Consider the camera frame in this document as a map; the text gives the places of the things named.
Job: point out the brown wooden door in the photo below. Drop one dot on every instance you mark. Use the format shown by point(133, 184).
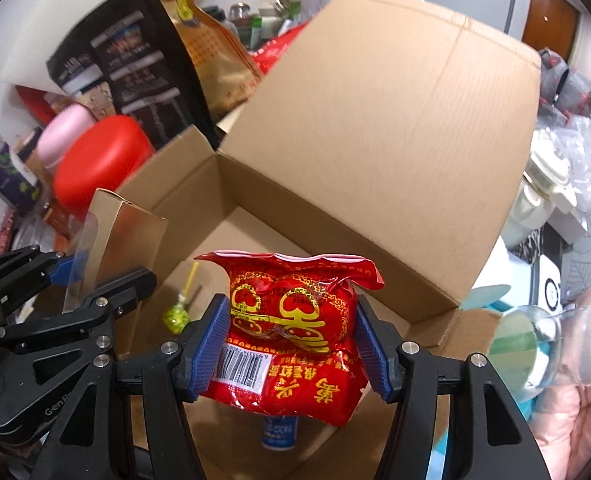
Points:
point(551, 24)

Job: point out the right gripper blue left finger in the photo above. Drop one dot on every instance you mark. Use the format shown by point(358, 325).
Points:
point(92, 436)

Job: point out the small gold paper box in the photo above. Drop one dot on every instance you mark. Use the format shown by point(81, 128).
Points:
point(117, 237)

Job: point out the clear jar green label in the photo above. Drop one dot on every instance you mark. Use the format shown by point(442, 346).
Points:
point(526, 351)

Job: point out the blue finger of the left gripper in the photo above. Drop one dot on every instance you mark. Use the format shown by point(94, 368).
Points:
point(120, 289)
point(26, 272)

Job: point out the black printed snack bag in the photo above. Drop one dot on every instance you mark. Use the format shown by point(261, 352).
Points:
point(126, 58)

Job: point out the pink lidded jar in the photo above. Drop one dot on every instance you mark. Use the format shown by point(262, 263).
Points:
point(61, 133)

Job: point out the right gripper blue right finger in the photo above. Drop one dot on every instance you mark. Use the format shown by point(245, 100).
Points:
point(375, 349)

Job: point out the orange yellow snack bag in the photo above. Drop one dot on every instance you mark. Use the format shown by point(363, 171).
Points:
point(228, 74)

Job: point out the red lidded container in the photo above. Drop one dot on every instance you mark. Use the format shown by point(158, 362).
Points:
point(103, 157)

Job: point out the brown cardboard box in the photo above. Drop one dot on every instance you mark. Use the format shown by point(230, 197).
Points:
point(396, 130)

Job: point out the blue white tablet tube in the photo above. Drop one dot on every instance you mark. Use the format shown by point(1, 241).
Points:
point(280, 433)

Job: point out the large red snack bag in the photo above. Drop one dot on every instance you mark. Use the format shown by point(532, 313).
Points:
point(290, 348)

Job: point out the yellow green lollipop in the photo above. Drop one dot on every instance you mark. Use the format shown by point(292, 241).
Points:
point(176, 318)

